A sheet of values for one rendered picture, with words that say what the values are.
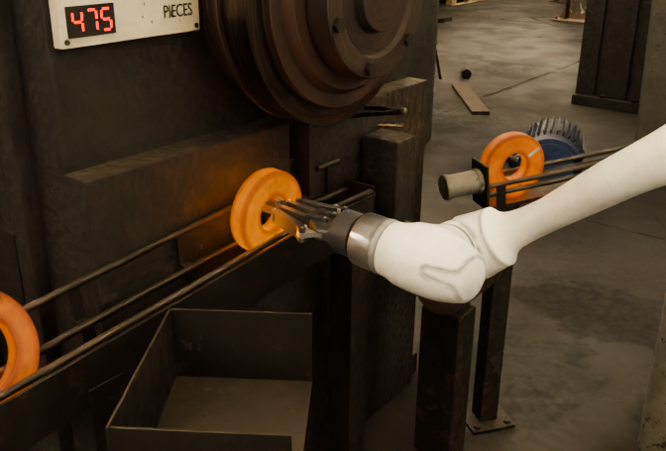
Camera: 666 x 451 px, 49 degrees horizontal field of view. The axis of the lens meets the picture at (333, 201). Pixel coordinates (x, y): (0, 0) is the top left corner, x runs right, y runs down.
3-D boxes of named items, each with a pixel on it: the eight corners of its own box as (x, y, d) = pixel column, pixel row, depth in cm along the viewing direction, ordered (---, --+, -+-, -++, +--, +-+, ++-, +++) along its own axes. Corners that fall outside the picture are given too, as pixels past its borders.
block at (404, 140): (355, 234, 169) (357, 133, 160) (375, 223, 175) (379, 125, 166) (393, 246, 163) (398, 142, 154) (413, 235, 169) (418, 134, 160)
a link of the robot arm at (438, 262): (364, 284, 113) (407, 274, 124) (453, 321, 105) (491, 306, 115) (379, 217, 111) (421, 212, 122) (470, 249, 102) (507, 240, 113)
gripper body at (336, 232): (343, 267, 118) (298, 249, 123) (374, 249, 124) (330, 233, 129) (345, 224, 115) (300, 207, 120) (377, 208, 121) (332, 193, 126)
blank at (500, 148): (498, 206, 176) (504, 211, 173) (467, 160, 169) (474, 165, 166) (547, 165, 176) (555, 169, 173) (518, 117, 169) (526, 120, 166)
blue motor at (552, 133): (509, 206, 339) (516, 134, 327) (520, 169, 390) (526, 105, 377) (579, 214, 330) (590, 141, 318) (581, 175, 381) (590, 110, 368)
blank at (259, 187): (225, 183, 124) (239, 189, 122) (287, 155, 135) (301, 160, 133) (232, 263, 131) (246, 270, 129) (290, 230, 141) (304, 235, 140)
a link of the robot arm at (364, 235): (402, 264, 122) (373, 252, 125) (406, 213, 118) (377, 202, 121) (371, 283, 115) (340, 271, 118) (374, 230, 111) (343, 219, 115)
